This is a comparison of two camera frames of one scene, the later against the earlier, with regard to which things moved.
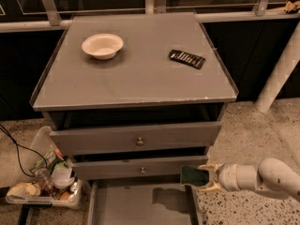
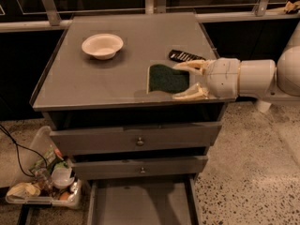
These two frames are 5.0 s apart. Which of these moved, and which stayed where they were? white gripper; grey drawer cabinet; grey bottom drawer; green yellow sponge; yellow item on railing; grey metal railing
Moved: white gripper; green yellow sponge
Stayed: yellow item on railing; grey bottom drawer; grey metal railing; grey drawer cabinet
